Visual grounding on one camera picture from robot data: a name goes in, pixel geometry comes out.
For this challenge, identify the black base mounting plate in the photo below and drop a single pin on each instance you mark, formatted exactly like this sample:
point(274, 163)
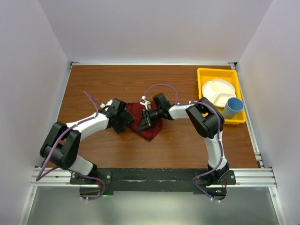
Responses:
point(103, 189)

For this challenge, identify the white divided plate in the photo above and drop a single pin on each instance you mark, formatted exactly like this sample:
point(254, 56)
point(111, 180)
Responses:
point(218, 91)

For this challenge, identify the blue plastic cup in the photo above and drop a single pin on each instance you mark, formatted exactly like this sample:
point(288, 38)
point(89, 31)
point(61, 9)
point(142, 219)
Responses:
point(232, 107)

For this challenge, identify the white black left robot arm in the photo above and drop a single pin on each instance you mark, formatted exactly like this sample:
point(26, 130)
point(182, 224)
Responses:
point(61, 145)

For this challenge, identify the yellow plastic tray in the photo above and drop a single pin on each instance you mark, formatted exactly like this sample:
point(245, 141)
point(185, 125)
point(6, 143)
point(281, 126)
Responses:
point(207, 74)

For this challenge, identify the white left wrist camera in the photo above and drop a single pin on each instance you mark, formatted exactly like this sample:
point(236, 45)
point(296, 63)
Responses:
point(105, 104)

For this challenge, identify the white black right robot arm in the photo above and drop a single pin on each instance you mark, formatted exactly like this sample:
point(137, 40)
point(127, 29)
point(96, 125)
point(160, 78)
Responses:
point(207, 121)

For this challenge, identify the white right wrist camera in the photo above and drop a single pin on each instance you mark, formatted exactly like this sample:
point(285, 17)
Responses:
point(145, 102)

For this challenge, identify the aluminium frame rail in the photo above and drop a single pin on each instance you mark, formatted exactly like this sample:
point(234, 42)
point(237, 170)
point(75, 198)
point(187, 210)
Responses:
point(259, 177)

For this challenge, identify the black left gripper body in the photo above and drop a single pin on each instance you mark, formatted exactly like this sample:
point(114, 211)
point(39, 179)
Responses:
point(123, 120)

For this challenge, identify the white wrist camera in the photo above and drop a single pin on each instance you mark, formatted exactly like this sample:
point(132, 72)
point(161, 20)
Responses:
point(145, 102)
point(105, 104)

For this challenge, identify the dark red cloth napkin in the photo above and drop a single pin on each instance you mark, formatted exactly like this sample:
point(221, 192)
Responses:
point(139, 126)

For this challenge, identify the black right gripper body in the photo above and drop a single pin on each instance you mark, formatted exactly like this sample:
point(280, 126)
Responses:
point(151, 117)

